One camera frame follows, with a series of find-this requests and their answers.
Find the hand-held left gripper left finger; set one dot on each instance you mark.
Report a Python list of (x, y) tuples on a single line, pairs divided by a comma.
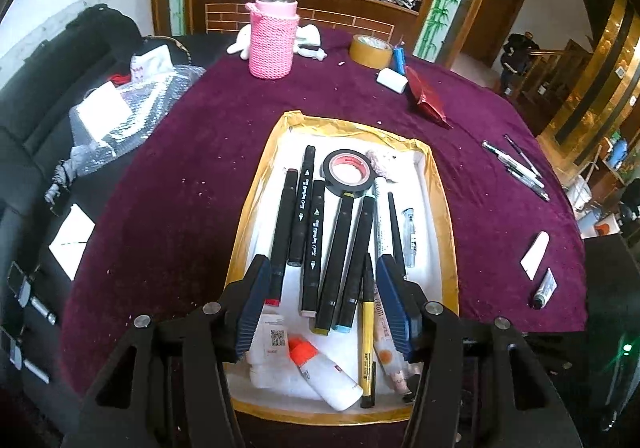
[(252, 308)]

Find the small blue cylinder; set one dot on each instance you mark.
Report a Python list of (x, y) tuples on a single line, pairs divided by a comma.
[(398, 58)]

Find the gold-rimmed white tray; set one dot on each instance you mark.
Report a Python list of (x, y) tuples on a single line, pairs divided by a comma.
[(295, 147)]

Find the clear blue short pen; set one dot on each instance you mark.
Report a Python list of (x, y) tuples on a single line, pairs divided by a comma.
[(409, 238)]

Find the white paper slip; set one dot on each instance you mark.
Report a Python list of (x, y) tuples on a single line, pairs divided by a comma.
[(535, 253)]

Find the yellow black pen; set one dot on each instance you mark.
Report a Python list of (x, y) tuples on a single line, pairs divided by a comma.
[(367, 333)]

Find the black sofa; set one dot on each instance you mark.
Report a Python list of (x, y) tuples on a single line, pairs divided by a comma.
[(30, 127)]

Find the white glove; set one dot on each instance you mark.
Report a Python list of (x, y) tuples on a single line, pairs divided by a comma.
[(240, 45), (310, 40)]

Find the white bag red print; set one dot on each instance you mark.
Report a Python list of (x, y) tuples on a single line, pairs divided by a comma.
[(150, 65)]

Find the black marker dark cap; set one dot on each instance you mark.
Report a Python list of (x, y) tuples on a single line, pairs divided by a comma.
[(302, 208)]

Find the small grey tube black cap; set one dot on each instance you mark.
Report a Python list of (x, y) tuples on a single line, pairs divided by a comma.
[(542, 289)]

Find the black marker red cap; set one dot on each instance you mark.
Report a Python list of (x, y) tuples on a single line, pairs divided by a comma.
[(284, 228)]

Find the white paper sheet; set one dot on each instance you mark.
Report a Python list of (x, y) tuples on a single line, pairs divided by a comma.
[(105, 107)]

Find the wooden counter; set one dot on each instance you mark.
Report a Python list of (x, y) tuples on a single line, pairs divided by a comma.
[(340, 12)]

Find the white paper card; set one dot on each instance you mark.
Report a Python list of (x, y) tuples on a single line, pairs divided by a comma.
[(72, 240)]

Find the blue water jug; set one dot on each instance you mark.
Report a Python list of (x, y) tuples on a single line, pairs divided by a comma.
[(617, 150)]

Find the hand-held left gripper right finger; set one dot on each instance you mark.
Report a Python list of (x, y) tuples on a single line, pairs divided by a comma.
[(395, 308)]

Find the white glue bottle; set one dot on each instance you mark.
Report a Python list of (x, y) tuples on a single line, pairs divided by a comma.
[(335, 378)]

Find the wooden door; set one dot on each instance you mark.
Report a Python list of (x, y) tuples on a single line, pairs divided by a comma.
[(492, 22)]

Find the slim black pen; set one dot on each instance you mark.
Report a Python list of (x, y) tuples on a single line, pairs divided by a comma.
[(394, 228)]

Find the silver clear pen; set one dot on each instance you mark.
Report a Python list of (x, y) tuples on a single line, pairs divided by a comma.
[(529, 184)]

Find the black marker yellow-green cap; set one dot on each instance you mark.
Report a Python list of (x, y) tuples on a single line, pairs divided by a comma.
[(335, 258)]

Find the white eraser block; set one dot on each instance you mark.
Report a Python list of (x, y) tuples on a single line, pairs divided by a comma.
[(392, 78)]

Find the thick white pen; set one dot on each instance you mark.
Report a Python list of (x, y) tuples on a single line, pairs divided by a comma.
[(380, 208)]

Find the black tape roll red core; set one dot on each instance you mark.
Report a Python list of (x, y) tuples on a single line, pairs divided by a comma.
[(345, 190)]

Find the teal-tipped clear pen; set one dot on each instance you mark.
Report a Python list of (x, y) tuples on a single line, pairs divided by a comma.
[(510, 161)]

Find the pink crochet-sleeved bottle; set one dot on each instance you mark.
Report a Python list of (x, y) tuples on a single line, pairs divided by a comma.
[(272, 37)]

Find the red foil packet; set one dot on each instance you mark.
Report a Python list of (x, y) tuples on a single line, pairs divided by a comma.
[(427, 97)]

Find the white bucket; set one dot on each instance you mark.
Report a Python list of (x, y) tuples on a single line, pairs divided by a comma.
[(580, 193)]

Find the white bin orange mark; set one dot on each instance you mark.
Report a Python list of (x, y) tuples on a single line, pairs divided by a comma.
[(602, 228)]

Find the bubble wrap sheet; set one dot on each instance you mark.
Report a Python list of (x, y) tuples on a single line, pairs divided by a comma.
[(145, 102)]

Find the gold mirrored partition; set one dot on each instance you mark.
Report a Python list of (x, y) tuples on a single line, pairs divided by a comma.
[(590, 77)]

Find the brown packing tape roll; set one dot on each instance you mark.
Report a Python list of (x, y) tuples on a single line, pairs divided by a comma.
[(370, 52)]

